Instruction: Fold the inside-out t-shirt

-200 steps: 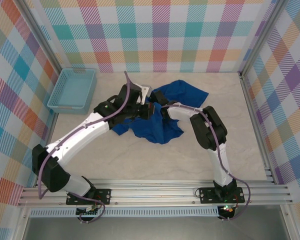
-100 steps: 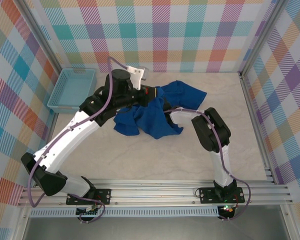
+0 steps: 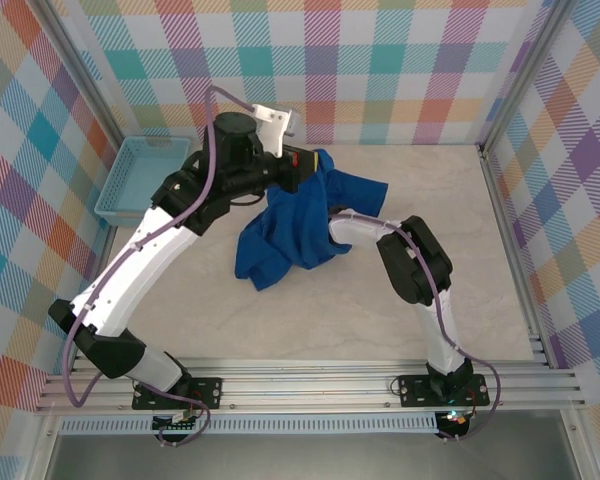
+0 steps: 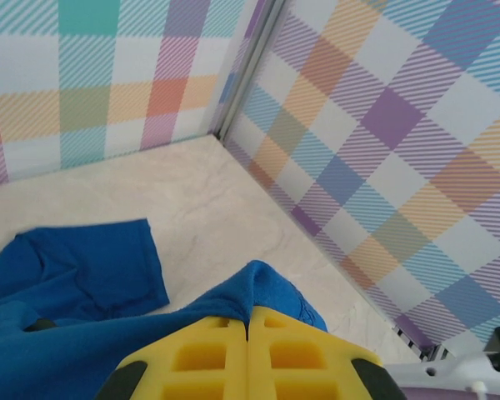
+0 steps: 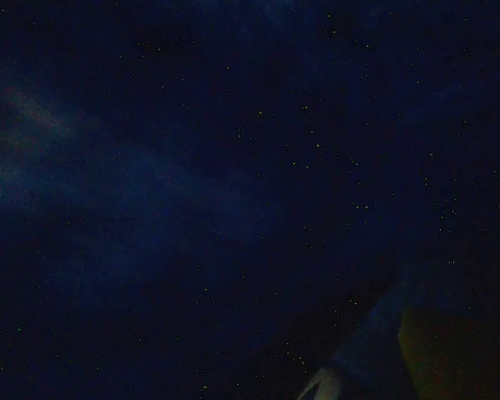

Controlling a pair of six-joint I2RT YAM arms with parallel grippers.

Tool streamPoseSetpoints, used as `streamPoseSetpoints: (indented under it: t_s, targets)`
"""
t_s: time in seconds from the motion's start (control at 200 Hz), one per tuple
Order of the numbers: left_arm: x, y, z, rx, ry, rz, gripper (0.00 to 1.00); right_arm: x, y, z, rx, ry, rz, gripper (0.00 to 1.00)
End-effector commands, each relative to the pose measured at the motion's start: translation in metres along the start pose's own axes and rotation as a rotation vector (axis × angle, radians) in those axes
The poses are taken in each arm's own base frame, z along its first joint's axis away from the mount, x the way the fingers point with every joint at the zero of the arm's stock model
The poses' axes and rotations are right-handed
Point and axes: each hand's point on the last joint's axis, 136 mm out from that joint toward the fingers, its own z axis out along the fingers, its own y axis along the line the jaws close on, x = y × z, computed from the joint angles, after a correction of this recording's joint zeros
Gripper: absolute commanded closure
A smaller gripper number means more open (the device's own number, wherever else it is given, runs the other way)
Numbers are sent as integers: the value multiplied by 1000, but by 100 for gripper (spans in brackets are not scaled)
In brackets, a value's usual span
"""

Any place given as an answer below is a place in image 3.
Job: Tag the blue t-shirt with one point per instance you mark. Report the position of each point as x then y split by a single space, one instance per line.
290 235

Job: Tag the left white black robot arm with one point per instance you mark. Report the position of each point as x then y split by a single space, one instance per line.
130 270

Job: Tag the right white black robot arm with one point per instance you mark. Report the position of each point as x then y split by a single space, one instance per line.
360 231

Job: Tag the light blue plastic basket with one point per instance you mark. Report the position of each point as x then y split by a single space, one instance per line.
130 175

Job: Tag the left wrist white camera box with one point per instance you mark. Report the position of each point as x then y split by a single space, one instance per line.
270 125

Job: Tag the aluminium side rail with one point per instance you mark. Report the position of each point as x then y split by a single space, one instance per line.
502 210
110 240

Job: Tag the aluminium frame post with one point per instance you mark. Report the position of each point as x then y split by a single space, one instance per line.
85 75
524 75

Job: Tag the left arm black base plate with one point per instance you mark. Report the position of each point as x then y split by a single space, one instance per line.
207 392

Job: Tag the aluminium mounting rail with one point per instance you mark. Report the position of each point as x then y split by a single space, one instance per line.
305 390

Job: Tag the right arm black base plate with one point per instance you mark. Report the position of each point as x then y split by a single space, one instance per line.
415 392

